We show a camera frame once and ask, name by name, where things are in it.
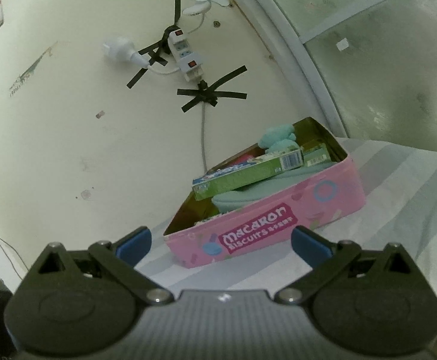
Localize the green toothpaste box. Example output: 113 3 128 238
192 148 304 201

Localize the teal fabric pouch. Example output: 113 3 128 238
212 162 336 214

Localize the green medicine box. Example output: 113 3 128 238
303 143 331 167

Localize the pink macaron biscuit tin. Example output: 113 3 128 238
164 117 366 268

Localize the lower black tape cross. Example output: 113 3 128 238
177 65 248 113

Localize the black tape cross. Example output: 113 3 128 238
125 0 184 90
177 65 248 113

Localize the white plug adapter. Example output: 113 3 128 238
103 37 150 69

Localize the white power strip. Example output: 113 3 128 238
168 28 204 83

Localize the upper black tape cross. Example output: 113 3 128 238
125 0 184 90

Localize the thin wall wire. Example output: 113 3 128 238
0 214 30 272

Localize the grey power cable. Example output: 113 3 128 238
199 102 209 173

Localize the window frame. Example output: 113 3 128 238
236 0 437 141

